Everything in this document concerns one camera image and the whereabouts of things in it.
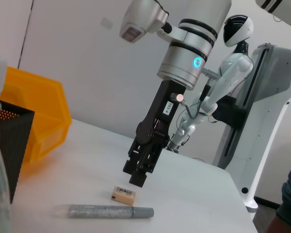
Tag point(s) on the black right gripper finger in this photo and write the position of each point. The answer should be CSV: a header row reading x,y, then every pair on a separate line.
x,y
133,160
145,167

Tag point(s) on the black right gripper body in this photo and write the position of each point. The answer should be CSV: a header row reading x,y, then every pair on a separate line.
x,y
160,114

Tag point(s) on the beige eraser with barcode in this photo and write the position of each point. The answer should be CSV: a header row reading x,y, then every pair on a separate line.
x,y
123,194

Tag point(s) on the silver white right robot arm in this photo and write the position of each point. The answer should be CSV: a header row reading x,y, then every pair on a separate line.
x,y
191,36

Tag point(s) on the silver glitter pen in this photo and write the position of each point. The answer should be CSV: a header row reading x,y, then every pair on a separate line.
x,y
106,211

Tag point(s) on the black mesh pen holder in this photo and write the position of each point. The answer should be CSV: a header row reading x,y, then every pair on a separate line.
x,y
12,145

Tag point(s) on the white black humanoid robot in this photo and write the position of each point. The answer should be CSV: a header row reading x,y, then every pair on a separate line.
x,y
235,63

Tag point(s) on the yellow plastic bin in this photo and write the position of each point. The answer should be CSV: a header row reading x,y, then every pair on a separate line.
x,y
46,109

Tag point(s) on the white grey robot lift stand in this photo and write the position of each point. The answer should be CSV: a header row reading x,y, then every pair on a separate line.
x,y
269,102

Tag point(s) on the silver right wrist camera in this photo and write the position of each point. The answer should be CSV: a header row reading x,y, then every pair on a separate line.
x,y
140,19

